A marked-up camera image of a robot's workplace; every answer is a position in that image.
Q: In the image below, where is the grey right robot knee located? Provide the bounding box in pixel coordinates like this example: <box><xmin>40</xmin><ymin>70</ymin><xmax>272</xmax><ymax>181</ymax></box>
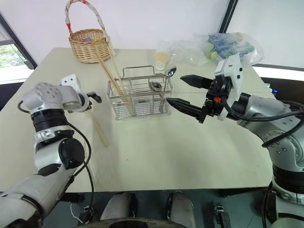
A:
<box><xmin>167</xmin><ymin>190</ymin><xmax>197</xmax><ymax>228</ymax></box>

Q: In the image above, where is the grey left robot knee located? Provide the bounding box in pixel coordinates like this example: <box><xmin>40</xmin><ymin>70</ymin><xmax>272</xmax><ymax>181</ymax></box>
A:
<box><xmin>100</xmin><ymin>191</ymin><xmax>139</xmax><ymax>221</ymax></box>

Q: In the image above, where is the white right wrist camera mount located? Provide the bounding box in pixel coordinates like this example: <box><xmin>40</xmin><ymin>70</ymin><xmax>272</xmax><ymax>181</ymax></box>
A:
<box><xmin>214</xmin><ymin>54</ymin><xmax>243</xmax><ymax>120</ymax></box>

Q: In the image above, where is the grey robot knee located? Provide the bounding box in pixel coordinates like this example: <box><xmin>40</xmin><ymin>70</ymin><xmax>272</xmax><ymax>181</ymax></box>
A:
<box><xmin>100</xmin><ymin>191</ymin><xmax>139</xmax><ymax>221</ymax></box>
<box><xmin>167</xmin><ymin>190</ymin><xmax>197</xmax><ymax>228</ymax></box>

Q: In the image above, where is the clear plastic bag with bottles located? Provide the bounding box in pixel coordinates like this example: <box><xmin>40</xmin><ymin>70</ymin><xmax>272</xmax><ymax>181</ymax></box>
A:
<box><xmin>193</xmin><ymin>31</ymin><xmax>265</xmax><ymax>66</ymax></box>

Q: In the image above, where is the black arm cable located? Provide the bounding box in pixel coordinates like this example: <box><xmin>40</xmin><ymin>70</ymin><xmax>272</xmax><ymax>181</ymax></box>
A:
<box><xmin>63</xmin><ymin>122</ymin><xmax>95</xmax><ymax>192</ymax></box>
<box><xmin>222</xmin><ymin>94</ymin><xmax>304</xmax><ymax>148</ymax></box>

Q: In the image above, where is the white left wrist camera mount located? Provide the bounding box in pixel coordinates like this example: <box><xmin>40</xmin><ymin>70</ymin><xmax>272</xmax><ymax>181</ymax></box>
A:
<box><xmin>61</xmin><ymin>74</ymin><xmax>81</xmax><ymax>91</ymax></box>

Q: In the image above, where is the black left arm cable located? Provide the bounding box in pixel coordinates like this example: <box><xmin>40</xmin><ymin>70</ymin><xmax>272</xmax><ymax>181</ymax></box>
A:
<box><xmin>63</xmin><ymin>122</ymin><xmax>95</xmax><ymax>192</ymax></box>

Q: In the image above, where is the dark round robot waist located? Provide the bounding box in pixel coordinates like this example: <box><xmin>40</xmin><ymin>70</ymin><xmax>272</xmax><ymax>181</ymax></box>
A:
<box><xmin>82</xmin><ymin>215</ymin><xmax>199</xmax><ymax>228</ymax></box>

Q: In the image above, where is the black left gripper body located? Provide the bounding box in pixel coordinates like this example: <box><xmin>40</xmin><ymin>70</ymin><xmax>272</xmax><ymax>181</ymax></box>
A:
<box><xmin>85</xmin><ymin>91</ymin><xmax>98</xmax><ymax>105</ymax></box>

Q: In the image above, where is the metal wire basket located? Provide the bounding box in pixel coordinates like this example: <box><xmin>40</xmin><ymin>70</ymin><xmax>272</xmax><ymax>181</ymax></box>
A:
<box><xmin>106</xmin><ymin>66</ymin><xmax>173</xmax><ymax>121</ymax></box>

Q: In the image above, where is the wooden chopstick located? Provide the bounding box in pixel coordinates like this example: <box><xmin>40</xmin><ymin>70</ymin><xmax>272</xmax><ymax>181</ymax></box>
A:
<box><xmin>110</xmin><ymin>51</ymin><xmax>126</xmax><ymax>96</ymax></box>
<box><xmin>88</xmin><ymin>107</ymin><xmax>110</xmax><ymax>147</ymax></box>
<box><xmin>95</xmin><ymin>52</ymin><xmax>133</xmax><ymax>117</ymax></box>

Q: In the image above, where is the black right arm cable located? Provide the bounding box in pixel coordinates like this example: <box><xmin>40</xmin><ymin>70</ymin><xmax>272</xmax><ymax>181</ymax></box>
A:
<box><xmin>222</xmin><ymin>94</ymin><xmax>304</xmax><ymax>148</ymax></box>

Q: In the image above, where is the dark window frame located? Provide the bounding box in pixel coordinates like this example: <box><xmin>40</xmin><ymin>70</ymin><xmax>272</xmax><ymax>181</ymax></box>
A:
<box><xmin>0</xmin><ymin>10</ymin><xmax>38</xmax><ymax>71</ymax></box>
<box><xmin>218</xmin><ymin>0</ymin><xmax>239</xmax><ymax>34</ymax></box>

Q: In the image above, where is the clear plastic bag with cups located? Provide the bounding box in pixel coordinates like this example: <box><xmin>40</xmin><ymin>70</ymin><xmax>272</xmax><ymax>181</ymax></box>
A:
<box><xmin>155</xmin><ymin>39</ymin><xmax>199</xmax><ymax>71</ymax></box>

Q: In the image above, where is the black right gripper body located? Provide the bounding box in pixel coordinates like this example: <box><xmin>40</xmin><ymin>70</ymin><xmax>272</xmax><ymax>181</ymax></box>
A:
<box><xmin>198</xmin><ymin>77</ymin><xmax>229</xmax><ymax>124</ymax></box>

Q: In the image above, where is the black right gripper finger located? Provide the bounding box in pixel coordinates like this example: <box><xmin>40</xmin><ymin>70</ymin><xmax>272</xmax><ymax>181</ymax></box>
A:
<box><xmin>180</xmin><ymin>74</ymin><xmax>212</xmax><ymax>90</ymax></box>
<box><xmin>165</xmin><ymin>97</ymin><xmax>205</xmax><ymax>119</ymax></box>

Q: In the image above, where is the metal spoon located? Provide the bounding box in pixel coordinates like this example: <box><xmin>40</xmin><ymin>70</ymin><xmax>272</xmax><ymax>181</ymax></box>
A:
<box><xmin>149</xmin><ymin>80</ymin><xmax>163</xmax><ymax>93</ymax></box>
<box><xmin>162</xmin><ymin>64</ymin><xmax>178</xmax><ymax>95</ymax></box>

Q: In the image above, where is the thin white cable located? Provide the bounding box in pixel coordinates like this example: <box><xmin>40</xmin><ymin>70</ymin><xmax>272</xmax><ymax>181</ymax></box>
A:
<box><xmin>70</xmin><ymin>201</ymin><xmax>84</xmax><ymax>224</ymax></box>

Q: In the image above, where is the wicker basket with handle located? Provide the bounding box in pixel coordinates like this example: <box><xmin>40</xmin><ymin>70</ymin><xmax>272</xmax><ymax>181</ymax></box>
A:
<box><xmin>64</xmin><ymin>0</ymin><xmax>116</xmax><ymax>64</ymax></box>

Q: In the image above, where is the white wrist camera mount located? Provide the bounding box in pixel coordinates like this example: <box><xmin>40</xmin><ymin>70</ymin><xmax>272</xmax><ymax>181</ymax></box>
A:
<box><xmin>61</xmin><ymin>74</ymin><xmax>81</xmax><ymax>91</ymax></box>
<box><xmin>214</xmin><ymin>54</ymin><xmax>243</xmax><ymax>120</ymax></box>

